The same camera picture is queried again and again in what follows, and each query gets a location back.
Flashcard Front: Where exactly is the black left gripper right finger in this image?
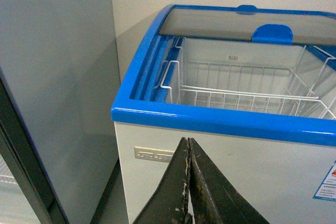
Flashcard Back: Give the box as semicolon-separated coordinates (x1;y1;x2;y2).
188;138;268;223

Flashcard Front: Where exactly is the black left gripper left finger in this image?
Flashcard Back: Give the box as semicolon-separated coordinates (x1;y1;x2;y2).
134;137;193;223

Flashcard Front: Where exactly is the grey upright fridge cabinet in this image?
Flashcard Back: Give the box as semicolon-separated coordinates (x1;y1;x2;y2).
1;0;120;223

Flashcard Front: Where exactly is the China energy label sticker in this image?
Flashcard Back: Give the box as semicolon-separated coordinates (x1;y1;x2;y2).
312;161;335;201

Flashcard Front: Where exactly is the white blue chest freezer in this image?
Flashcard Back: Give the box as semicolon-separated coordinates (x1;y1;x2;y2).
111;5;335;223

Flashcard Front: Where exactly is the glass sliding freezer lid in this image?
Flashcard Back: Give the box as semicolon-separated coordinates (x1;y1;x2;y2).
160;7;335;46

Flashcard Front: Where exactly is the white wall power socket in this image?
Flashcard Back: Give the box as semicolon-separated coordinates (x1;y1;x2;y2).
134;146;174;163

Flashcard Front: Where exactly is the white wire freezer basket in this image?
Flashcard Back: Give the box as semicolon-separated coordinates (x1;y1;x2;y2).
153;37;335;120

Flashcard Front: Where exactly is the blue lid handle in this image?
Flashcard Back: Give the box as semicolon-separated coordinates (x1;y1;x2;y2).
251;24;293;45
235;5;258;15

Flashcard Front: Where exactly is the blue rear lid handle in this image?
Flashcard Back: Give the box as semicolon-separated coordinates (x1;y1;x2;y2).
235;5;258;15

